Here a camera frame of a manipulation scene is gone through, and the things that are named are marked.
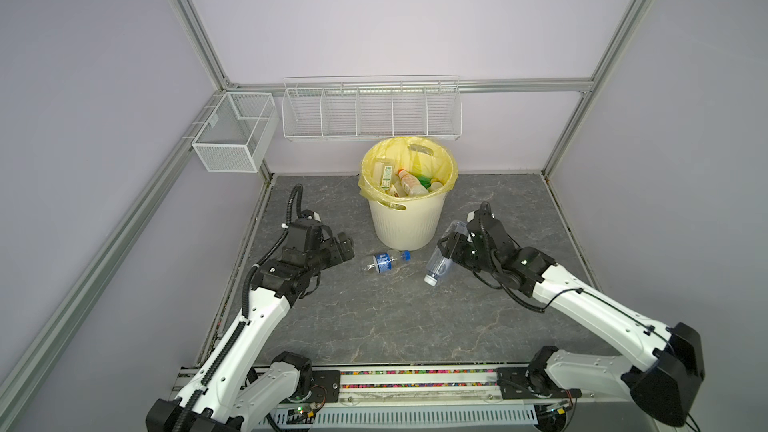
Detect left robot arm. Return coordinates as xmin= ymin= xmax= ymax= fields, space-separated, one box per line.
xmin=145 ymin=225 xmax=355 ymax=431

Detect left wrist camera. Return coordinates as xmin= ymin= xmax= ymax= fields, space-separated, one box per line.
xmin=286 ymin=210 xmax=325 ymax=252

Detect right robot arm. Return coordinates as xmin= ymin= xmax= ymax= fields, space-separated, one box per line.
xmin=437 ymin=202 xmax=705 ymax=431

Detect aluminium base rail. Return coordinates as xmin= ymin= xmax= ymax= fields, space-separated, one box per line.
xmin=157 ymin=362 xmax=691 ymax=432

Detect yellow bin liner bag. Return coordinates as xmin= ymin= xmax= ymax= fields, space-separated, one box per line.
xmin=358 ymin=136 xmax=459 ymax=206

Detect green soda bottle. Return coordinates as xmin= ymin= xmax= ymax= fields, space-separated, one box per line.
xmin=417 ymin=175 xmax=432 ymax=189

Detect clear bottle green label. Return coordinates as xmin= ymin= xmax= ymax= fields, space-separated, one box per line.
xmin=373 ymin=158 xmax=396 ymax=191

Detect clear crushed water bottle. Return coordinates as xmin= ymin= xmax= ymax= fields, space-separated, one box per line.
xmin=424 ymin=220 xmax=467 ymax=287

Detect small white mesh basket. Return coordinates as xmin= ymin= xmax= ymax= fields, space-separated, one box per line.
xmin=192 ymin=92 xmax=279 ymax=173

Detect Pepsi water bottle blue label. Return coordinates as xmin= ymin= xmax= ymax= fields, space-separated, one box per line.
xmin=364 ymin=250 xmax=412 ymax=274

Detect white bottle red cap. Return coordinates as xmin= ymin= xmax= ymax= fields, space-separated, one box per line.
xmin=398 ymin=169 xmax=429 ymax=197

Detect cream plastic waste bin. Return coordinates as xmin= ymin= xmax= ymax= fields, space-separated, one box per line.
xmin=366 ymin=191 xmax=450 ymax=251

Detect long white wire shelf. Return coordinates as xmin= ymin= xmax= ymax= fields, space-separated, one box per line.
xmin=282 ymin=75 xmax=463 ymax=141

